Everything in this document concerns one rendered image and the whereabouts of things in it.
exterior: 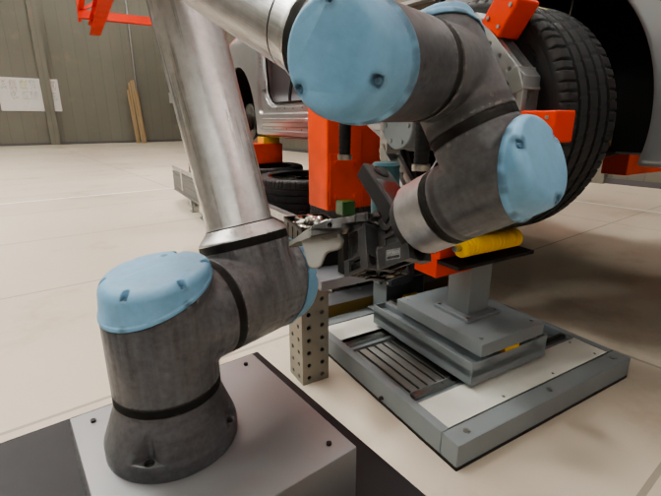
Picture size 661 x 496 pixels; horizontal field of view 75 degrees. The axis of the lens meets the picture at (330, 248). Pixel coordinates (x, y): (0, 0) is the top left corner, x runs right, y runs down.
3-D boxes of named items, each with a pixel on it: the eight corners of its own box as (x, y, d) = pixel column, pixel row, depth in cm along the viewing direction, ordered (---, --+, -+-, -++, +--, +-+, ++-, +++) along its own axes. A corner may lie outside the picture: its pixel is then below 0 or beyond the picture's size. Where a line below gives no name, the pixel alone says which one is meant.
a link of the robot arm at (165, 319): (90, 381, 62) (69, 267, 57) (194, 337, 75) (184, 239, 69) (144, 428, 53) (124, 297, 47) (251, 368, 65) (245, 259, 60)
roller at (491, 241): (527, 246, 135) (529, 228, 133) (460, 262, 120) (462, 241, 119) (511, 242, 139) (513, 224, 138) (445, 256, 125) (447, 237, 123)
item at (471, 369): (543, 357, 147) (548, 332, 144) (469, 389, 129) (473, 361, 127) (439, 305, 188) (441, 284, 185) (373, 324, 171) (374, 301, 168)
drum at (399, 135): (469, 151, 122) (474, 98, 118) (411, 154, 112) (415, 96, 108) (434, 148, 134) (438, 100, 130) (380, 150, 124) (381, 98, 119)
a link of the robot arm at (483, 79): (434, -24, 36) (494, 108, 35) (485, 3, 45) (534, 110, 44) (356, 47, 42) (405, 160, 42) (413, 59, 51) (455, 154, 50)
